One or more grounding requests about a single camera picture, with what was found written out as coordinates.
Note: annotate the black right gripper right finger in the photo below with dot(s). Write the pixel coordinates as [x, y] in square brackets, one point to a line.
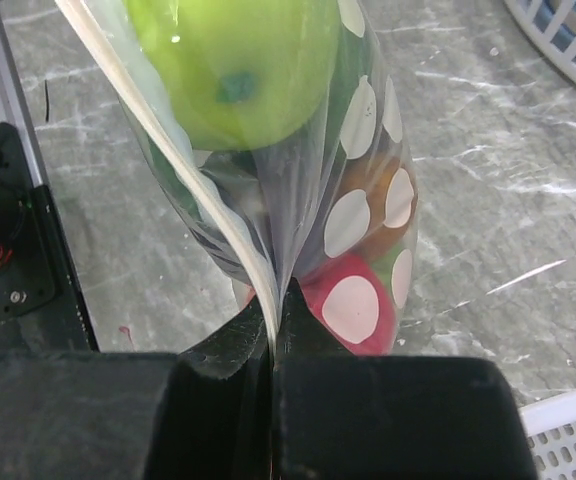
[341, 416]

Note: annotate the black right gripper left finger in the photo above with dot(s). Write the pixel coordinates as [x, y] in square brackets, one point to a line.
[200, 414]

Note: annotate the dark purple fake plum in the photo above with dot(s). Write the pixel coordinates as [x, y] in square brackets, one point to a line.
[276, 191]

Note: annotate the clear polka dot zip bag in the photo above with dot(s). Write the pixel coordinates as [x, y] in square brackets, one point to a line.
[372, 126]

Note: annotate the green fake apple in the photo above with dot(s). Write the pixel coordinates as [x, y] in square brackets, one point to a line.
[240, 75]

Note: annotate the light green fake lime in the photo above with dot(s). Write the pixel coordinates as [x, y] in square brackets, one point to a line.
[394, 270]

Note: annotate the brown fake kiwi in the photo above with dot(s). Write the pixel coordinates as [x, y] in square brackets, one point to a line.
[392, 198]

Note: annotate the white rectangular mesh basket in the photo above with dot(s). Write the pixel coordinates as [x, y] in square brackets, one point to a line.
[550, 426]

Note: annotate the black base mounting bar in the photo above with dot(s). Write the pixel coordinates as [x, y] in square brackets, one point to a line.
[41, 303]

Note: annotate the white oval dish rack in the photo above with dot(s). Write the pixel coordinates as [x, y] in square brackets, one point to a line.
[550, 25]

